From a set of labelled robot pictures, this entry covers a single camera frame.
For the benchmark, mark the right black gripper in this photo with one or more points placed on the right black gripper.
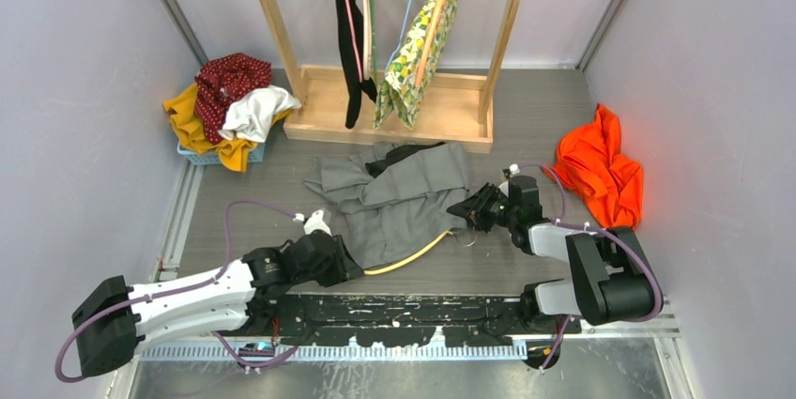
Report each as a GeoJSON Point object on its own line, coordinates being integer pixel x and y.
{"type": "Point", "coordinates": [475, 207]}

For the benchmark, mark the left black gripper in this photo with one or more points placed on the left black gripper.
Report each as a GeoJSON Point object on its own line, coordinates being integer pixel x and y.
{"type": "Point", "coordinates": [344, 268]}

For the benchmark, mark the yellow hanger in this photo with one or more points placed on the yellow hanger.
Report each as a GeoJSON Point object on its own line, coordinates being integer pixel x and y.
{"type": "Point", "coordinates": [410, 259]}

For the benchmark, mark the grey garment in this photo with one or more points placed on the grey garment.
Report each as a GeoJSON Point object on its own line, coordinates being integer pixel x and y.
{"type": "Point", "coordinates": [394, 208]}

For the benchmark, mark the lemon print skirt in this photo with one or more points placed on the lemon print skirt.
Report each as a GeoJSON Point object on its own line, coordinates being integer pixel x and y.
{"type": "Point", "coordinates": [397, 93]}

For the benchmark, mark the black skirt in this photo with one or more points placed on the black skirt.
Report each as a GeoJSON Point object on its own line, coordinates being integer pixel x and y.
{"type": "Point", "coordinates": [354, 88]}

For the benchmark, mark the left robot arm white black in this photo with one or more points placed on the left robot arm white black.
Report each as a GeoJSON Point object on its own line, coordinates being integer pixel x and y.
{"type": "Point", "coordinates": [118, 321]}

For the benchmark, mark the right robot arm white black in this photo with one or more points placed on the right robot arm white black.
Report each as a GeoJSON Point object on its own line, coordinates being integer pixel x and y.
{"type": "Point", "coordinates": [610, 277]}

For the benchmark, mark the wooden hanger rack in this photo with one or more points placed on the wooden hanger rack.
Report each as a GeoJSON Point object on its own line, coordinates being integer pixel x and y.
{"type": "Point", "coordinates": [424, 107]}

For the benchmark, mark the beige hanger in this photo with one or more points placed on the beige hanger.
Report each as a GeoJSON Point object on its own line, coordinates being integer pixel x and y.
{"type": "Point", "coordinates": [368, 39]}

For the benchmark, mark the orange hanger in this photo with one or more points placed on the orange hanger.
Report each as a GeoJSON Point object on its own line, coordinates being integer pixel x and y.
{"type": "Point", "coordinates": [428, 40]}

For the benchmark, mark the green hanger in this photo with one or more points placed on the green hanger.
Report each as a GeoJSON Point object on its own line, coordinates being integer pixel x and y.
{"type": "Point", "coordinates": [373, 36]}

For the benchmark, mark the pink hanger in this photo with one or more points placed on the pink hanger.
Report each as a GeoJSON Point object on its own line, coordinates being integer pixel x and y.
{"type": "Point", "coordinates": [347, 39]}

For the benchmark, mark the orange garment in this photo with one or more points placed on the orange garment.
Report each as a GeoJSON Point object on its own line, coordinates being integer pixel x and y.
{"type": "Point", "coordinates": [590, 163]}

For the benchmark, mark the light blue plastic basket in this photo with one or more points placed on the light blue plastic basket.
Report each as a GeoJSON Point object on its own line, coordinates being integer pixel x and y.
{"type": "Point", "coordinates": [255, 155]}

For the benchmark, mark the mustard yellow garment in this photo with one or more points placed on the mustard yellow garment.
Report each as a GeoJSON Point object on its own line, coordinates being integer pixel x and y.
{"type": "Point", "coordinates": [188, 128]}

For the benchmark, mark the white garment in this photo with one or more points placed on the white garment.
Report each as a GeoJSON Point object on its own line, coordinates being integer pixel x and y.
{"type": "Point", "coordinates": [251, 117]}

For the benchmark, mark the red polka dot garment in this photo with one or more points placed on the red polka dot garment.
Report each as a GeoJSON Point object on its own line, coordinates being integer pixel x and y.
{"type": "Point", "coordinates": [223, 81]}

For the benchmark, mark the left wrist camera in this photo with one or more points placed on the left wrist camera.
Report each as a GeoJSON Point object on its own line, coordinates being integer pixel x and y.
{"type": "Point", "coordinates": [317, 221]}

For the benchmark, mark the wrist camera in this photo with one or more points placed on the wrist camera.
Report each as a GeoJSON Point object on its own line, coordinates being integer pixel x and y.
{"type": "Point", "coordinates": [508, 173]}
{"type": "Point", "coordinates": [317, 221]}

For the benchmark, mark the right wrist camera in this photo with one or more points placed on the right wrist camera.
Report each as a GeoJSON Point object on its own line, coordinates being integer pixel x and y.
{"type": "Point", "coordinates": [508, 173]}

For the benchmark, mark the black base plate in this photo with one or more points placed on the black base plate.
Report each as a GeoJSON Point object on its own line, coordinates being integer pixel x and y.
{"type": "Point", "coordinates": [398, 321]}

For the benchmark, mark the aluminium slotted rail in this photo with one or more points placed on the aluminium slotted rail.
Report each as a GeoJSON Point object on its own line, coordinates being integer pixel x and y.
{"type": "Point", "coordinates": [212, 350]}

